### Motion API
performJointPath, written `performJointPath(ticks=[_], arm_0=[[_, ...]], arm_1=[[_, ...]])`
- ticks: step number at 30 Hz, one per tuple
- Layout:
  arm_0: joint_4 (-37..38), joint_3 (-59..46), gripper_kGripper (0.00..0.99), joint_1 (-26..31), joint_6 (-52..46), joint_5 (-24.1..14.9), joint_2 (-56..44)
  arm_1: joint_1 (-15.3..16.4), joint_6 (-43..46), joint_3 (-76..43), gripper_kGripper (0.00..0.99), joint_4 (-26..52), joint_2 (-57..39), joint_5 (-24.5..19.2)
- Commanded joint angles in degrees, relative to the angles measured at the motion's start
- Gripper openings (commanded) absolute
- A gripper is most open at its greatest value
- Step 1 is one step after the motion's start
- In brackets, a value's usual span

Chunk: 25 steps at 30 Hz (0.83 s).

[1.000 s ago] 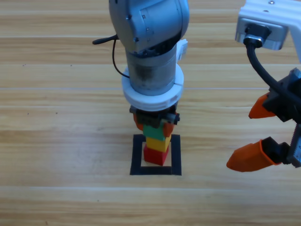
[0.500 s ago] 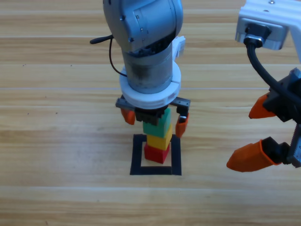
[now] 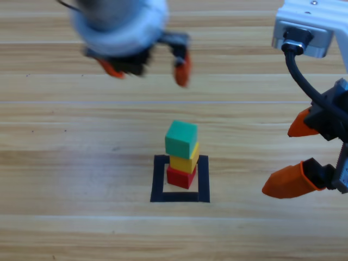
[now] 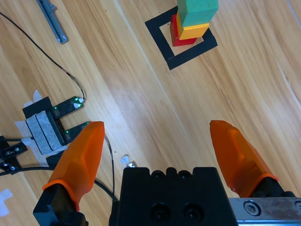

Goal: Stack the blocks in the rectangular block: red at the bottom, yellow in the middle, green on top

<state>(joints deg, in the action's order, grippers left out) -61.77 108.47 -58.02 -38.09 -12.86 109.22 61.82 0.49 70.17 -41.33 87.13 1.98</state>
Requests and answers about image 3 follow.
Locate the black tape square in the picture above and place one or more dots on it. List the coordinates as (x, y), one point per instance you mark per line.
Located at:
(157, 187)

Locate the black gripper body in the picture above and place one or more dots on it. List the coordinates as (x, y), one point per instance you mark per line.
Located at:
(333, 122)
(136, 63)

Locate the green wooden cube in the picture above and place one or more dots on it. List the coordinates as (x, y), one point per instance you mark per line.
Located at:
(179, 138)

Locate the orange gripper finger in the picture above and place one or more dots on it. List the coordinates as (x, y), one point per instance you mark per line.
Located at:
(183, 74)
(112, 69)
(288, 183)
(299, 127)

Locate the yellow wooden cube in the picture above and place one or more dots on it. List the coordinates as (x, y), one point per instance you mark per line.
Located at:
(182, 164)

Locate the red wooden cube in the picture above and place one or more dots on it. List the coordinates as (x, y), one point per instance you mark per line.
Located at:
(179, 178)

